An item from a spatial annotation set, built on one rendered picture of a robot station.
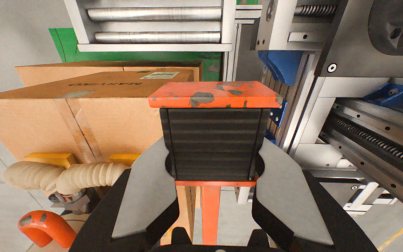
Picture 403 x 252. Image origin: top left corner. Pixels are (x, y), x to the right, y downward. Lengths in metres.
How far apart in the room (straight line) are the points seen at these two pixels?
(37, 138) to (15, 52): 1.71
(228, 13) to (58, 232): 0.79
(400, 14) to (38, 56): 2.04
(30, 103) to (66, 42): 1.38
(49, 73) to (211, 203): 1.09
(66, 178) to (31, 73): 0.96
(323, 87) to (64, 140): 0.62
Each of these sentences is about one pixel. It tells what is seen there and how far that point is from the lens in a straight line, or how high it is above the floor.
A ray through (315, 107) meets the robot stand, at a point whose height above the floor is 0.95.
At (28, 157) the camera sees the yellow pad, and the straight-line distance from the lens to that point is 0.49.
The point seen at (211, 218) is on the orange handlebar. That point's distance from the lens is 0.21.
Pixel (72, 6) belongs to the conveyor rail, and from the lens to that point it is 0.93.
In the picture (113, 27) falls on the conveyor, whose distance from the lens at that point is 0.96.
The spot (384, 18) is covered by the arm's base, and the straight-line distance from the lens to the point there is 0.36.
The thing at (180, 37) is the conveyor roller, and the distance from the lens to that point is 0.78.
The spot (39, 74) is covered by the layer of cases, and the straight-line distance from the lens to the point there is 1.20.
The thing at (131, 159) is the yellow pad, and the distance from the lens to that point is 0.34.
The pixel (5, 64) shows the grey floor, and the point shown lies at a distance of 2.26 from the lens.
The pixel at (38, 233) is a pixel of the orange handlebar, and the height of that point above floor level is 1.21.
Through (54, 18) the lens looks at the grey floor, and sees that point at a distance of 1.80.
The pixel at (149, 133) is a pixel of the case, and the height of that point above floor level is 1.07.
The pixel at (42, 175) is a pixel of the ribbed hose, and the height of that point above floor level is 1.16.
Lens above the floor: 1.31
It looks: 62 degrees down
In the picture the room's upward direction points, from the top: 175 degrees counter-clockwise
